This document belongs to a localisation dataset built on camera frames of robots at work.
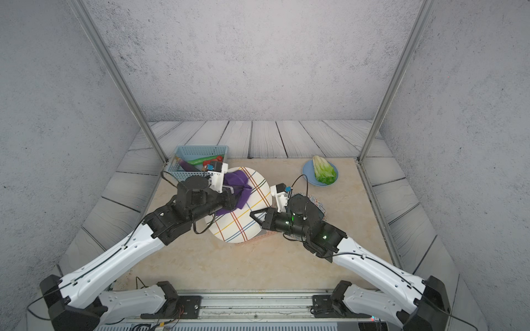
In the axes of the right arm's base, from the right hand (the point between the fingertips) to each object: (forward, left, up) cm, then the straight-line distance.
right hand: (249, 217), depth 64 cm
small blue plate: (+43, -25, -30) cm, 59 cm away
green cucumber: (+53, +34, -27) cm, 68 cm away
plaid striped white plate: (-1, +4, -5) cm, 6 cm away
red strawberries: (+48, +30, -25) cm, 62 cm away
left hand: (+9, +1, +2) cm, 9 cm away
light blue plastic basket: (+57, +43, -26) cm, 76 cm away
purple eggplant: (+47, +41, -27) cm, 67 cm away
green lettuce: (+41, -32, -25) cm, 58 cm away
